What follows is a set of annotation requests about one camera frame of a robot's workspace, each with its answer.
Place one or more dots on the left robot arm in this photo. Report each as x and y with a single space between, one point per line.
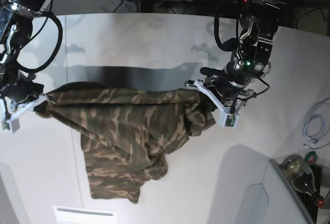
257 22

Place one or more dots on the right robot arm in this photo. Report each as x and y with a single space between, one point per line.
16 32

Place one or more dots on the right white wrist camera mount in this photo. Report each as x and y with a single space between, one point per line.
10 117

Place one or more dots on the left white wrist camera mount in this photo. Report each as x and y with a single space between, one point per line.
228 115

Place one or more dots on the green tape roll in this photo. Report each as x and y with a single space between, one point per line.
311 158

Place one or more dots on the clear plastic bottle red cap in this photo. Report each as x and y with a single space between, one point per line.
302 178

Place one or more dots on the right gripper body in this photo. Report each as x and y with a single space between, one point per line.
22 92

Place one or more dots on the camouflage t-shirt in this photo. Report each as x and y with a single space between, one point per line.
125 134

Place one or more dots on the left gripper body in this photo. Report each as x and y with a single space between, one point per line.
226 89

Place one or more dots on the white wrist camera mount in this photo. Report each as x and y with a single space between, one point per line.
10 117
228 115

